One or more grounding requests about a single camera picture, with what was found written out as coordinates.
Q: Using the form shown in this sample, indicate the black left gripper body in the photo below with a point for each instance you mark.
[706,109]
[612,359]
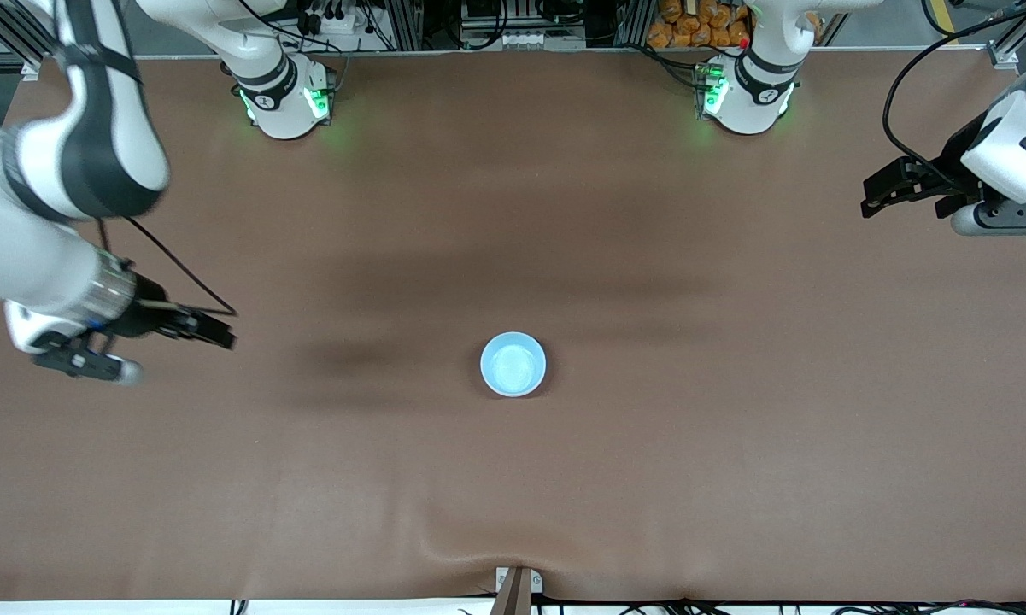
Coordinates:
[961,157]

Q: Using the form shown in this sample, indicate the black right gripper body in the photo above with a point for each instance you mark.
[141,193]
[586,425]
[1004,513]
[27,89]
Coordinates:
[147,313]

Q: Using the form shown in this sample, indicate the blue bowl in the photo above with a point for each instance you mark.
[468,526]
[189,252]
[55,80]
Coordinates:
[512,366]

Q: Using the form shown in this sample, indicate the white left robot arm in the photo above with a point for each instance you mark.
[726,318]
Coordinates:
[1012,145]

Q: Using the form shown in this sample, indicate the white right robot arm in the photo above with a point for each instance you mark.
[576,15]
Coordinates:
[17,248]

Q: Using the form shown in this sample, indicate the orange snack packets pile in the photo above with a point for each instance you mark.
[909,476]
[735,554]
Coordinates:
[692,26]

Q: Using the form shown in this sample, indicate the brown table cover mat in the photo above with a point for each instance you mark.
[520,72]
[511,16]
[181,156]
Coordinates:
[512,213]

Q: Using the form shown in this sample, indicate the white power strip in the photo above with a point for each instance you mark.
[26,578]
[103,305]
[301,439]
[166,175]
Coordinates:
[333,21]

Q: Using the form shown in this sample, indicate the white terminal block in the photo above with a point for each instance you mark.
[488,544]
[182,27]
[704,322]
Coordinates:
[530,39]

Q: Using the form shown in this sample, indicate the brown wooden strip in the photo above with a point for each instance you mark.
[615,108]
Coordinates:
[512,598]

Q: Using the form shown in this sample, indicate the aluminium frame profile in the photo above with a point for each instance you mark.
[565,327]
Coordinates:
[1012,43]

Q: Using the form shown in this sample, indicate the grey table clamp bracket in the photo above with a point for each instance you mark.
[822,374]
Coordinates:
[536,581]

